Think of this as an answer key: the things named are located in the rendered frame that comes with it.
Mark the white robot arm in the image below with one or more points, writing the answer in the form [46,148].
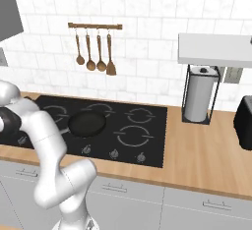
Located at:
[49,139]

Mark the black hob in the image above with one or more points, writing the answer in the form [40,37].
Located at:
[144,135]

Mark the wooden spatula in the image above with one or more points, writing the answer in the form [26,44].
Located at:
[111,68]

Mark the dark frying pan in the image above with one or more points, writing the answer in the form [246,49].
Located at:
[87,124]

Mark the hob knob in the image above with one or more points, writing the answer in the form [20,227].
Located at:
[114,154]
[22,140]
[86,149]

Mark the wooden ladle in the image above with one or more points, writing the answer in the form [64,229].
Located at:
[90,65]

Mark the small wooden spoon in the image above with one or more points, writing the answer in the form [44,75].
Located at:
[79,58]

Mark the white paper towel roll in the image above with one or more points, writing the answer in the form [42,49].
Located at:
[198,96]

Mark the grey drawer front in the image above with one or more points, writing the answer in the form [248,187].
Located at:
[10,167]
[183,198]
[144,191]

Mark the grey cupboard door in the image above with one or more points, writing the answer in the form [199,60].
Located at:
[16,201]
[124,214]
[203,221]

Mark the black boxy appliance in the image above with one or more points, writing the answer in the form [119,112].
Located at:
[244,124]

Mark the wooden utensil rail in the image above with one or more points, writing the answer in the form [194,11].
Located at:
[95,26]

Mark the white wall shelf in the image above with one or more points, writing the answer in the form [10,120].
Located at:
[213,48]

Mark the grey wall socket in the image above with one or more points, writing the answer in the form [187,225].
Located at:
[2,57]
[233,75]

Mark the grey wall cupboard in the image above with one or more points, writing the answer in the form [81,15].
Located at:
[8,8]

